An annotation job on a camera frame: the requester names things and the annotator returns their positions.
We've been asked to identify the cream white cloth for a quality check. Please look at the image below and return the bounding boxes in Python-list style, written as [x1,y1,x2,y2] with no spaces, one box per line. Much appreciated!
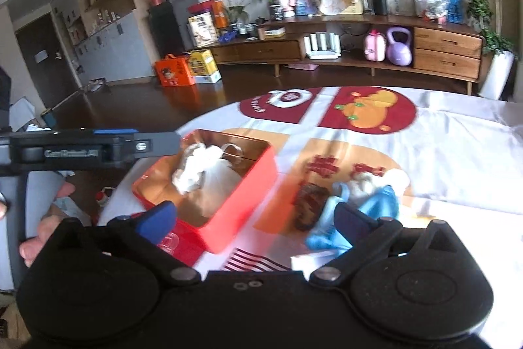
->
[172,142,223,195]

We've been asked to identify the red tin box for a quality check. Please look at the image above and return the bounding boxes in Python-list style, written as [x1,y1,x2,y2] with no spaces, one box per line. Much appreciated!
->
[133,129,278,253]

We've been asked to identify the purple kettlebell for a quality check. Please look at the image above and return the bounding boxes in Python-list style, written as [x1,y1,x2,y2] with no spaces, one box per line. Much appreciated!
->
[386,27,413,66]

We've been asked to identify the printed snack box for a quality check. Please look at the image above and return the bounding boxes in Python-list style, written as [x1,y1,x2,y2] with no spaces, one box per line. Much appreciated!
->
[188,13,217,48]

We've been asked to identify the orange gift box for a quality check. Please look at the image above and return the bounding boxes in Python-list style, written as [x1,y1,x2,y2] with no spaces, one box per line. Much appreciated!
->
[154,55,196,87]

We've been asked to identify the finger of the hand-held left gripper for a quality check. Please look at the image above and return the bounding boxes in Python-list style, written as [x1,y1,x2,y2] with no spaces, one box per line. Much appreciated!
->
[94,129,181,170]

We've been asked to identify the blue packet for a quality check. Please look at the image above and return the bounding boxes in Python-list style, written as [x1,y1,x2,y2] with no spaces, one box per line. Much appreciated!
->
[447,0,465,24]

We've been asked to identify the orange red gift bag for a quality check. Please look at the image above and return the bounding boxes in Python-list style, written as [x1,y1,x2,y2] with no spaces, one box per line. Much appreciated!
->
[188,0,228,30]

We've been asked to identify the person's left hand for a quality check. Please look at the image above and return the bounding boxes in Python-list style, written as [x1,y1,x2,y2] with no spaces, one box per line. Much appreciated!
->
[18,181,76,268]

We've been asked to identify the white router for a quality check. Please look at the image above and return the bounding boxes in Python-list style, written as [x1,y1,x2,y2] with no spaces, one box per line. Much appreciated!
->
[304,32,343,60]

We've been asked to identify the black cabinet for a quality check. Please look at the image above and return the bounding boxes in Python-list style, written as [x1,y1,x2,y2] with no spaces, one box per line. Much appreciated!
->
[148,0,201,57]

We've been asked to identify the white face mask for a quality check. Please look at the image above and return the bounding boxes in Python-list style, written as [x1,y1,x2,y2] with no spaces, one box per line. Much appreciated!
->
[195,145,243,219]

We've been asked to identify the white planter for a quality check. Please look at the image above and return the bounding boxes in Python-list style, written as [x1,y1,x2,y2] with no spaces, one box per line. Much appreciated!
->
[478,50,516,101]

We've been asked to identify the wooden TV cabinet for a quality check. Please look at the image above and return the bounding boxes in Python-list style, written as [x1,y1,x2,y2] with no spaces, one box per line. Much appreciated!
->
[206,14,485,95]

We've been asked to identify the yellow carton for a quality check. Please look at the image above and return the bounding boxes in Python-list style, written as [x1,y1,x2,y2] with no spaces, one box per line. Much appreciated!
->
[188,49,222,85]

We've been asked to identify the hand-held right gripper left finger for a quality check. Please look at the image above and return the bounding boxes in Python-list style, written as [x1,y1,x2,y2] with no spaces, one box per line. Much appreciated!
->
[53,201,203,286]

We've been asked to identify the blue face mask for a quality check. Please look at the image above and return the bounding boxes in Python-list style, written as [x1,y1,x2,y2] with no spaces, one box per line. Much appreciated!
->
[306,185,400,252]

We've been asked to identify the brown braided rope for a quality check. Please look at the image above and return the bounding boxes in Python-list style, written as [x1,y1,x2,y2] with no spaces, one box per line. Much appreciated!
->
[294,182,332,232]

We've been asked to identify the folded paper sheet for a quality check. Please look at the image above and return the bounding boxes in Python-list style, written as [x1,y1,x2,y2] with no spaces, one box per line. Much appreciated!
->
[291,249,348,273]

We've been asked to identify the pink toy case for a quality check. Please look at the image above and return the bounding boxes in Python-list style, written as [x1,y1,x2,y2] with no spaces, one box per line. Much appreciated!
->
[363,29,387,62]

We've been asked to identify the wooden wall shelf unit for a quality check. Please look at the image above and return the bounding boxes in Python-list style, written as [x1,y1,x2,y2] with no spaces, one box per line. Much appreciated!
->
[61,0,153,86]

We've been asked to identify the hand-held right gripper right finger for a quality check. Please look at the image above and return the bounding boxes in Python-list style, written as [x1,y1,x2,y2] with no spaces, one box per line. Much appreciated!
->
[308,202,454,286]

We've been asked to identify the printed tablecloth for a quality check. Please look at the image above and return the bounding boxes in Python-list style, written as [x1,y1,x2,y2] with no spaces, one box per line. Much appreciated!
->
[98,86,523,349]

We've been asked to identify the dark door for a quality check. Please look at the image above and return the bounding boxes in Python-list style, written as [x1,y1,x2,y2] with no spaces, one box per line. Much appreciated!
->
[15,11,79,109]

